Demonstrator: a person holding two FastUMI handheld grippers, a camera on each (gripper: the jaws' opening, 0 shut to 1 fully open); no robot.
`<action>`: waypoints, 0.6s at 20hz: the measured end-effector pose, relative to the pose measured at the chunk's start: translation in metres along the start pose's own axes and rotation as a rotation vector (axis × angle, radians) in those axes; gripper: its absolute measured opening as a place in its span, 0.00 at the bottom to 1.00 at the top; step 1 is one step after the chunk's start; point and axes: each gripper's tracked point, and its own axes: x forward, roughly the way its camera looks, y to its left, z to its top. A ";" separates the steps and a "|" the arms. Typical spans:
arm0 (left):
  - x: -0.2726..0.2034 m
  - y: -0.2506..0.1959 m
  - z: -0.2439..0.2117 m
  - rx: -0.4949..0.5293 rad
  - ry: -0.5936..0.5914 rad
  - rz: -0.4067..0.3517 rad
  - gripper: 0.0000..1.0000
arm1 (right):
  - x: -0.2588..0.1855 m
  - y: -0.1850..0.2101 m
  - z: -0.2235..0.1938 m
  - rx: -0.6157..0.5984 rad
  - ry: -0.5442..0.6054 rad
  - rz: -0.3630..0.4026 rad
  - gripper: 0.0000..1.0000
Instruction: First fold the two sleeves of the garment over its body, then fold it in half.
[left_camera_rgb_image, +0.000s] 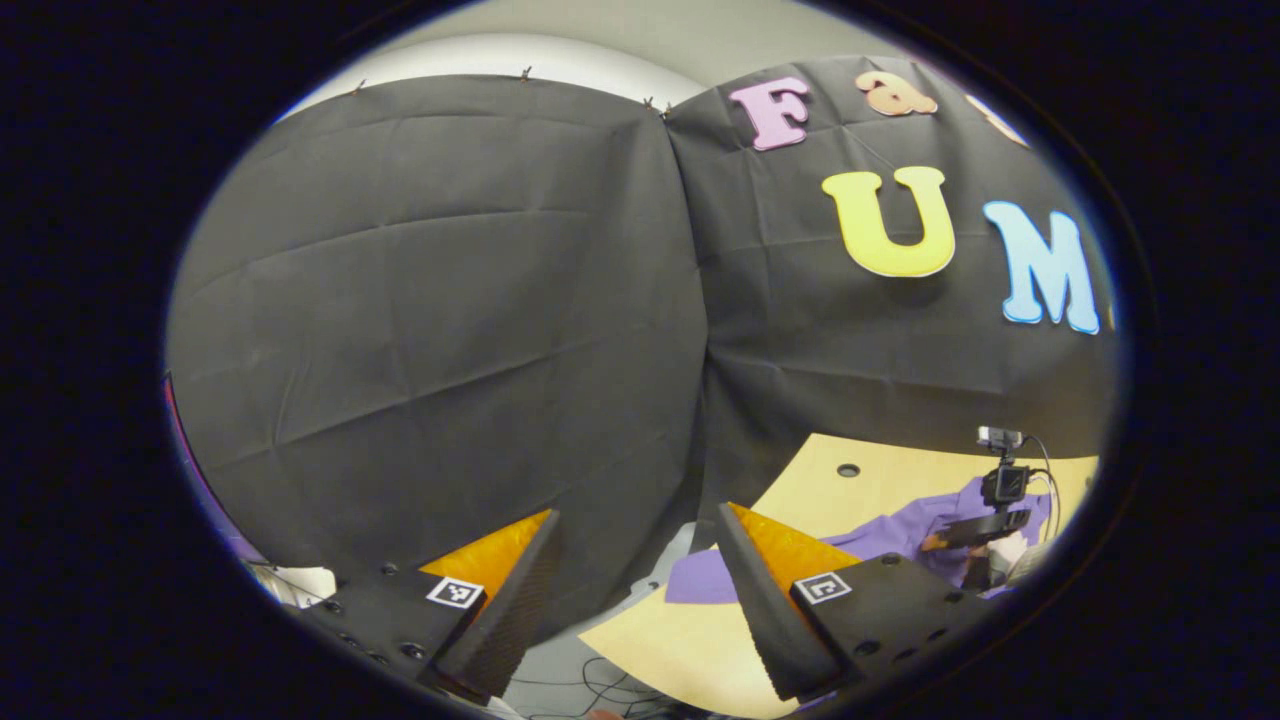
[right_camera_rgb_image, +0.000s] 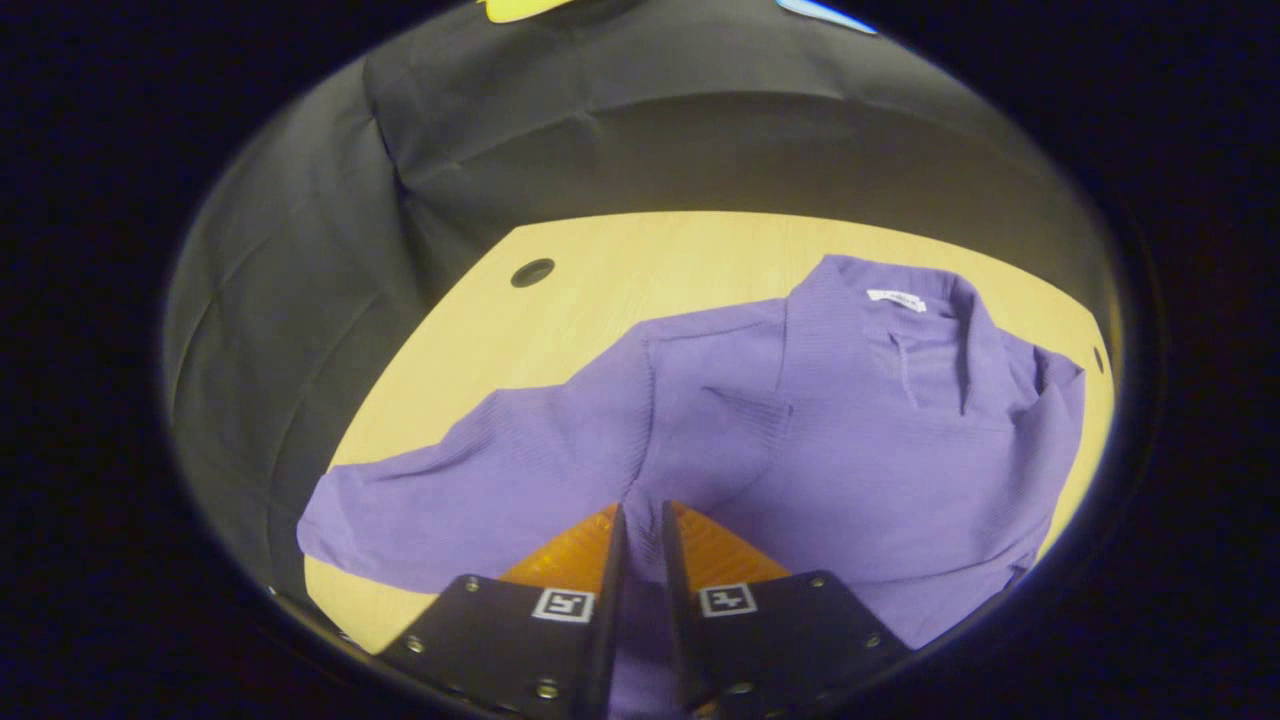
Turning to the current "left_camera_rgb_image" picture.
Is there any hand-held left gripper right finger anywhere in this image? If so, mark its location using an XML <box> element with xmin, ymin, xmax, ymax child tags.
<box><xmin>713</xmin><ymin>501</ymin><xmax>1001</xmax><ymax>704</ymax></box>

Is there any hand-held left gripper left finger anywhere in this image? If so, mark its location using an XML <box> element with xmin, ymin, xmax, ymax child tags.
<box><xmin>295</xmin><ymin>508</ymin><xmax>563</xmax><ymax>707</ymax></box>

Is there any purple shirt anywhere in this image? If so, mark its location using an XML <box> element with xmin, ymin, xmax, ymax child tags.
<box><xmin>665</xmin><ymin>476</ymin><xmax>1053</xmax><ymax>606</ymax></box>

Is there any black backdrop cloth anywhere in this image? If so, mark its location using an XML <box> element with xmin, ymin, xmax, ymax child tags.
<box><xmin>165</xmin><ymin>55</ymin><xmax>1119</xmax><ymax>641</ymax></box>

